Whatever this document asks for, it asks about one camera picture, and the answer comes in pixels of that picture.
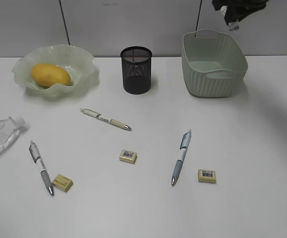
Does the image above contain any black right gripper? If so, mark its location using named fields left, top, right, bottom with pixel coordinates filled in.
left=212, top=0, right=269, bottom=25

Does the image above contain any blue white retractable pen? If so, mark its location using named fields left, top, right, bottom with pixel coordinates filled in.
left=171, top=129, right=192, bottom=186

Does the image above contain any yellow mango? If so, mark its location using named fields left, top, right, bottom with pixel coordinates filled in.
left=31, top=63, right=71, bottom=87

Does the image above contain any clear plastic water bottle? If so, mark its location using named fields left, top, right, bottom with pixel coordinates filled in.
left=0, top=116, right=25, bottom=154

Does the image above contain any white waste paper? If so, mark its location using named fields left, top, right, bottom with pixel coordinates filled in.
left=220, top=5, right=239, bottom=31

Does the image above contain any pale green woven plastic basket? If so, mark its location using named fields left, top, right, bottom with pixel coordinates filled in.
left=181, top=29, right=248, bottom=98

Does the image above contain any black mesh pen holder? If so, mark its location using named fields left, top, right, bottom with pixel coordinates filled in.
left=120, top=46, right=152, bottom=95

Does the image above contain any pale green wavy glass plate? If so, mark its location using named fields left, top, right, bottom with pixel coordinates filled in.
left=12, top=44, right=99, bottom=96

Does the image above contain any yellow eraser barcode right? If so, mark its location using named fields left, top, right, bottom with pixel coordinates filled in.
left=198, top=169, right=217, bottom=183

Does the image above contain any yellow eraser barcode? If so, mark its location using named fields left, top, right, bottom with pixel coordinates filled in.
left=198, top=169, right=217, bottom=183
left=119, top=149, right=137, bottom=164

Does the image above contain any beige retractable pen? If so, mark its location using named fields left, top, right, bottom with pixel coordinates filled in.
left=80, top=108, right=132, bottom=131

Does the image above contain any yellow eraser barcode centre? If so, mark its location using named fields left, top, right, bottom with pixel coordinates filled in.
left=119, top=149, right=137, bottom=164

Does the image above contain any yellow eraser with black logo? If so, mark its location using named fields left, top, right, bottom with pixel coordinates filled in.
left=52, top=174, right=73, bottom=192

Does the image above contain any white grey retractable pen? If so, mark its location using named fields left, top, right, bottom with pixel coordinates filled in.
left=29, top=140, right=55, bottom=196

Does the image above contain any black cable on right wall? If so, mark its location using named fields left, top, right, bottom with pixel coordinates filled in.
left=194, top=0, right=204, bottom=39

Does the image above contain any black cable on wall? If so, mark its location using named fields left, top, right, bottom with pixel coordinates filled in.
left=58, top=0, right=72, bottom=46
left=194, top=0, right=204, bottom=39

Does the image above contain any black cable on left wall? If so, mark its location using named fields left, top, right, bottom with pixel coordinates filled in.
left=58, top=0, right=72, bottom=46

